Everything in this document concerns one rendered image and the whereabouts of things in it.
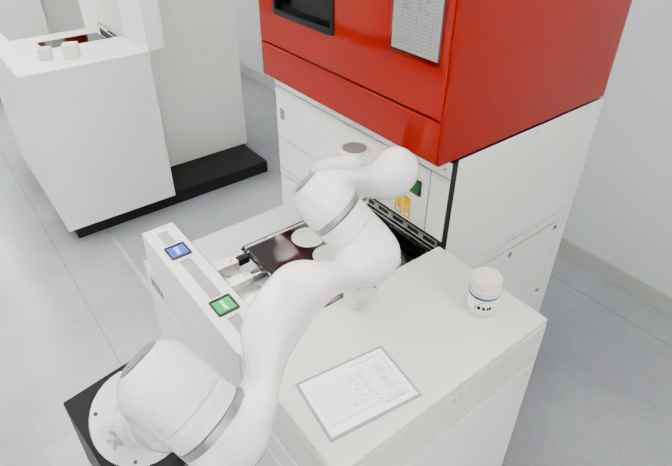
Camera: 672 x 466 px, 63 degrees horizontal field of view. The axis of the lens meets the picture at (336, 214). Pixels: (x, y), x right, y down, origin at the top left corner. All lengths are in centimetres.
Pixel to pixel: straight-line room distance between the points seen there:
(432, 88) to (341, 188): 45
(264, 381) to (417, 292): 62
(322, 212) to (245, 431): 36
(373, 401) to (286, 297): 37
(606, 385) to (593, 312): 44
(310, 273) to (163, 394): 28
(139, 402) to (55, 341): 204
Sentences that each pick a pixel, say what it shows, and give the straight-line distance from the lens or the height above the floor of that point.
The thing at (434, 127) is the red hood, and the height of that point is 132.
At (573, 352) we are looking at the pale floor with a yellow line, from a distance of 272.
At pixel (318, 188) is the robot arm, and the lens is 91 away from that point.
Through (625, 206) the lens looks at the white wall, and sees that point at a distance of 296.
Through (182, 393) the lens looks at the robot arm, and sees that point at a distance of 79.
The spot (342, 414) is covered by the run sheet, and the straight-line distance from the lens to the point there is 111.
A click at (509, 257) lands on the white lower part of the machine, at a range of 189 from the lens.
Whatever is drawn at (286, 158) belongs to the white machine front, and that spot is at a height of 90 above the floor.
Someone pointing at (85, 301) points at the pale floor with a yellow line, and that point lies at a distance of 297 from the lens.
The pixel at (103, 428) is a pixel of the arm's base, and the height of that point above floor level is 96.
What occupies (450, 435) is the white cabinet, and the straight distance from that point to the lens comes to 133.
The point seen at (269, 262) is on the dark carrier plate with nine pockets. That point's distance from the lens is 154.
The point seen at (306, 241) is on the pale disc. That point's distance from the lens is 161.
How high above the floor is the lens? 188
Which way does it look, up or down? 35 degrees down
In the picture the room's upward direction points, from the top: straight up
